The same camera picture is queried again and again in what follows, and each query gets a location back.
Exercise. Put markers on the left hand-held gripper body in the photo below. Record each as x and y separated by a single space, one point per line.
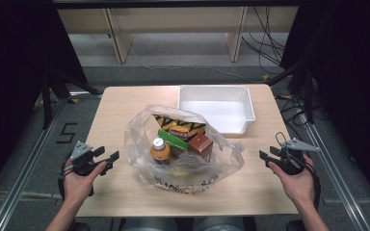
81 150

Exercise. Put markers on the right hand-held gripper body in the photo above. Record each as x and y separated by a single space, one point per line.
298 145

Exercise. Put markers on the clear plastic bag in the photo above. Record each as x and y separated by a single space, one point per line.
141 150

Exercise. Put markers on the orange juice bottle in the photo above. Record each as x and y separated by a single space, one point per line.
160 153

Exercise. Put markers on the green snack packet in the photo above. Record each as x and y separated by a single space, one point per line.
173 141

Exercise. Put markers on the brown carton box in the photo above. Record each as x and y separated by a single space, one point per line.
200 146

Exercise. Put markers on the white plastic bin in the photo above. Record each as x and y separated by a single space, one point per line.
215 110

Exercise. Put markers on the yellow black chip bag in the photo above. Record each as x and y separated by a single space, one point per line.
173 123

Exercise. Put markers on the person's left hand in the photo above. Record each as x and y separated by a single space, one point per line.
77 187

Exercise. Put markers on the person's right hand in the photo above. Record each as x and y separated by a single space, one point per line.
297 187

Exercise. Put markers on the black tripod stand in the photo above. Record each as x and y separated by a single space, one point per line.
307 93
46 102

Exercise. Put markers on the person's left leg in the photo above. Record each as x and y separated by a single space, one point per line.
151 225

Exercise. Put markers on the person's leg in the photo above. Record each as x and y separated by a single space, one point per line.
220 224
151 225

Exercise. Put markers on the person's right leg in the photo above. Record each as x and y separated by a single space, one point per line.
220 224

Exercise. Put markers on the dark curtain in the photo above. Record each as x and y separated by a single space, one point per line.
350 80
13 64

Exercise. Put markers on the beige wooden desk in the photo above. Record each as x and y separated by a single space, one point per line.
173 19

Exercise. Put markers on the metal floor rail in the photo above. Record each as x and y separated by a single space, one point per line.
19 183
337 183

